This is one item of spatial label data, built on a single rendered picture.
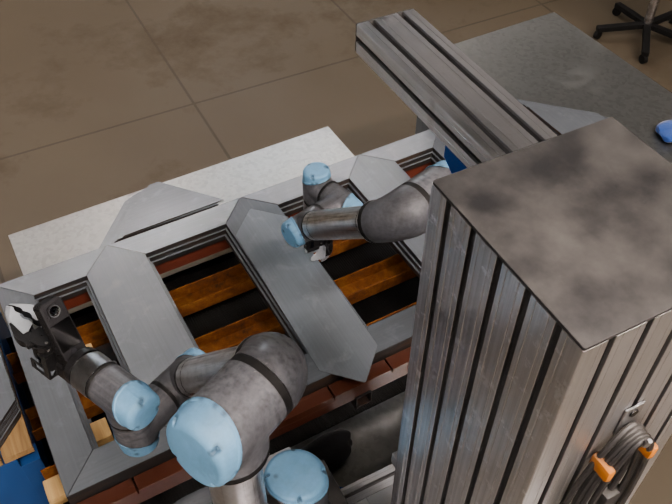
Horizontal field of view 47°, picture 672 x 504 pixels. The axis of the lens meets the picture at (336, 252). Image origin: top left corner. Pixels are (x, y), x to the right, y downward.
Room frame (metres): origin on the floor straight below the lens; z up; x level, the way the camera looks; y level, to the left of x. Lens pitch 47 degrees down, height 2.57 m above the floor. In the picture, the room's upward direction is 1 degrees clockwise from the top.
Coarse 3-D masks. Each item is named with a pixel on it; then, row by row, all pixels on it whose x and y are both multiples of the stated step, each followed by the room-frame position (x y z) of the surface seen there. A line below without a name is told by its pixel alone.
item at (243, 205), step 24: (408, 168) 2.04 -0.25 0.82; (360, 192) 1.88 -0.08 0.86; (240, 216) 1.75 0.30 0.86; (192, 240) 1.66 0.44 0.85; (216, 240) 1.69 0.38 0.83; (408, 264) 1.60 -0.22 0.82; (72, 288) 1.47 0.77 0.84; (264, 288) 1.47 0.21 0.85; (96, 312) 1.40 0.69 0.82; (192, 336) 1.31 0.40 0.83; (288, 336) 1.32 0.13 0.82; (120, 360) 1.22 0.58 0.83; (312, 384) 1.13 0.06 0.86; (168, 456) 0.94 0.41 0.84; (120, 480) 0.87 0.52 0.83
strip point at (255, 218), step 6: (252, 210) 1.78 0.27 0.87; (258, 210) 1.78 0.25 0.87; (246, 216) 1.75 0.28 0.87; (252, 216) 1.75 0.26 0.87; (258, 216) 1.75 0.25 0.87; (264, 216) 1.75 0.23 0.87; (270, 216) 1.75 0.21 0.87; (276, 216) 1.76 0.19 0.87; (282, 216) 1.76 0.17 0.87; (246, 222) 1.73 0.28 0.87; (252, 222) 1.73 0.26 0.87; (258, 222) 1.73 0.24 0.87; (264, 222) 1.73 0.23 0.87; (270, 222) 1.73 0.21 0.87; (240, 228) 1.70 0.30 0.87; (246, 228) 1.70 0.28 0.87; (252, 228) 1.70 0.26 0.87
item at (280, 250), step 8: (280, 240) 1.65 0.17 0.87; (264, 248) 1.62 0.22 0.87; (272, 248) 1.62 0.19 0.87; (280, 248) 1.62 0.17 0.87; (288, 248) 1.62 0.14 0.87; (296, 248) 1.62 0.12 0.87; (304, 248) 1.62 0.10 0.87; (248, 256) 1.58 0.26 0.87; (256, 256) 1.58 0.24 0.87; (264, 256) 1.58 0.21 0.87; (272, 256) 1.58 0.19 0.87; (280, 256) 1.58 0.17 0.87; (288, 256) 1.58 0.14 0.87; (256, 264) 1.55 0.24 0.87; (264, 264) 1.55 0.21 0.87
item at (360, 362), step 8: (360, 352) 1.23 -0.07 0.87; (368, 352) 1.23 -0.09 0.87; (344, 360) 1.21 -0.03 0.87; (352, 360) 1.21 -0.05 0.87; (360, 360) 1.21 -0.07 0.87; (368, 360) 1.21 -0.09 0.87; (328, 368) 1.18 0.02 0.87; (336, 368) 1.18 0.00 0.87; (344, 368) 1.18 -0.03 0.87; (352, 368) 1.18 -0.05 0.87; (360, 368) 1.18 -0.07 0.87; (368, 368) 1.18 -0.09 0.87; (344, 376) 1.15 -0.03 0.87; (352, 376) 1.15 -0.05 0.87
